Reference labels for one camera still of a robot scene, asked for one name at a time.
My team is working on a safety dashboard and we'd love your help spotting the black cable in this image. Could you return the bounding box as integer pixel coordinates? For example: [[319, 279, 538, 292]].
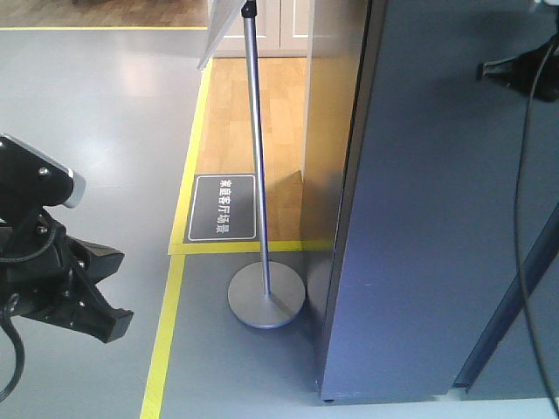
[[513, 34, 559, 418]]

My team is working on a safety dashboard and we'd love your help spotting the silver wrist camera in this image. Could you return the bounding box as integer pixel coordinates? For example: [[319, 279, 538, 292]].
[[1, 134, 86, 223]]

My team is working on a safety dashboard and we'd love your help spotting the silver sign stand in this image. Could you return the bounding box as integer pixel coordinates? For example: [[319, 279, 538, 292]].
[[198, 1, 306, 330]]

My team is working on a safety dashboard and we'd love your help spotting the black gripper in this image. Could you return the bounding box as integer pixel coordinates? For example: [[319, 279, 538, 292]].
[[1, 210, 134, 343]]

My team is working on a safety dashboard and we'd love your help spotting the grey side-by-side fridge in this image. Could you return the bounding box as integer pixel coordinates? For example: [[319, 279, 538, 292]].
[[300, 1, 558, 402]]

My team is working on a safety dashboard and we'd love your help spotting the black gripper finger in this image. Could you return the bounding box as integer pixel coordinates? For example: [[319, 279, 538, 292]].
[[476, 37, 558, 102]]

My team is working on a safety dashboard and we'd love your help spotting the dark floor sign sticker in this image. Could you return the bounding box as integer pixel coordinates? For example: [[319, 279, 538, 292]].
[[185, 174, 257, 243]]

